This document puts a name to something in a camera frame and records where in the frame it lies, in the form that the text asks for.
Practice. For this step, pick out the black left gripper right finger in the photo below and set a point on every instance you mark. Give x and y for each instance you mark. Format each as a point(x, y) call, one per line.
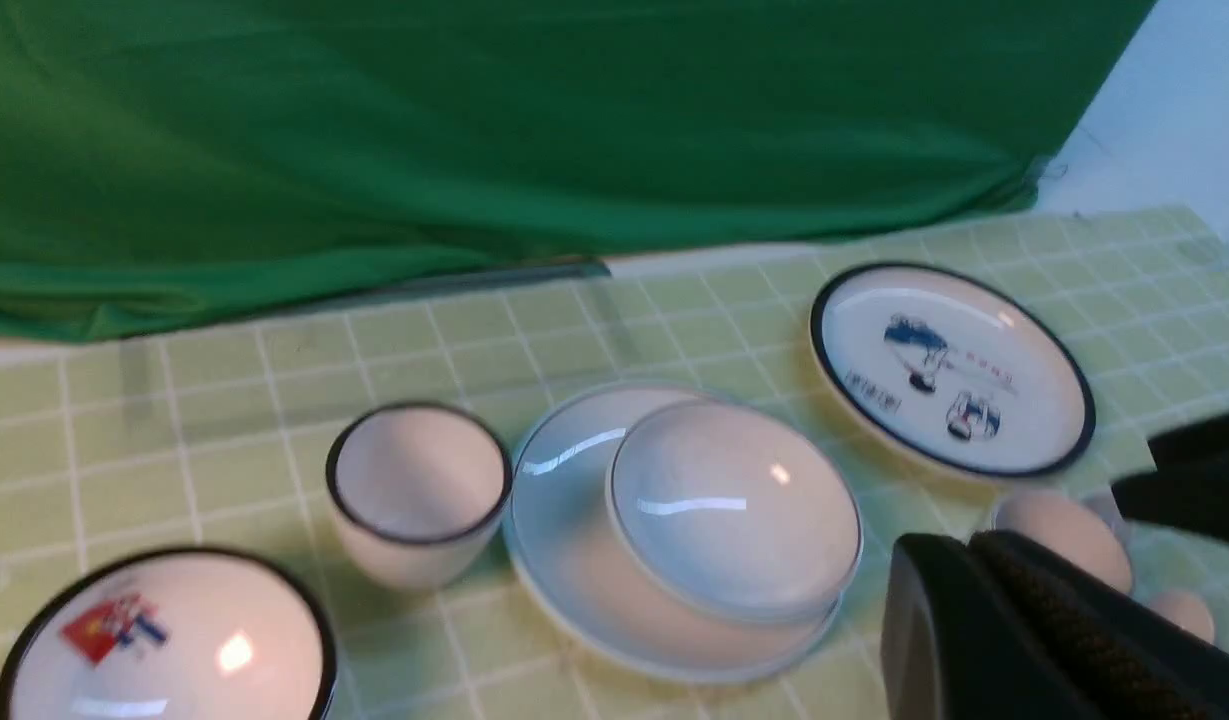
point(1125, 659)

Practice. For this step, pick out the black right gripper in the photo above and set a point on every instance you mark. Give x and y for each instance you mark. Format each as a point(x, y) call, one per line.
point(1188, 487)

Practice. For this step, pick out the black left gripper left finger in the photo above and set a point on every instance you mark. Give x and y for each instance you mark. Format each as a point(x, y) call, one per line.
point(954, 647)

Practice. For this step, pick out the white spoon with label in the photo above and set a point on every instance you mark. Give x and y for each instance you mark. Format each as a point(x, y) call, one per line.
point(1069, 528)

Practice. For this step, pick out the plain light blue bowl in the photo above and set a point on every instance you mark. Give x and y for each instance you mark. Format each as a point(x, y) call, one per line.
point(734, 512)

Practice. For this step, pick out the plain white ceramic spoon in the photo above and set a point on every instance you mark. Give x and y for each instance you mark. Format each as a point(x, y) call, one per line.
point(1187, 610)

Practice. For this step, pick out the black-rimmed illustrated plate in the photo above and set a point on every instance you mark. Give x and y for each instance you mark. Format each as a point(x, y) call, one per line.
point(950, 372)

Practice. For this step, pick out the green checkered tablecloth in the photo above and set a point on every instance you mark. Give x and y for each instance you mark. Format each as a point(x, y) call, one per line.
point(220, 436)

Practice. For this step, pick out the plain light blue plate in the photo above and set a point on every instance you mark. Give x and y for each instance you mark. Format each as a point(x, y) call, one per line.
point(563, 548)

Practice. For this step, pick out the black-rimmed white cup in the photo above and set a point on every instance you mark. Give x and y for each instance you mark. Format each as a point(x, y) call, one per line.
point(418, 489)

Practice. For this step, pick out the black-rimmed illustrated bowl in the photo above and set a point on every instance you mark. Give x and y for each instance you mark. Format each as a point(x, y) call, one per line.
point(177, 632)

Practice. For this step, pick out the green backdrop cloth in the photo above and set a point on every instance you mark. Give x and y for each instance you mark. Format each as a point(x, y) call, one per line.
point(165, 164)

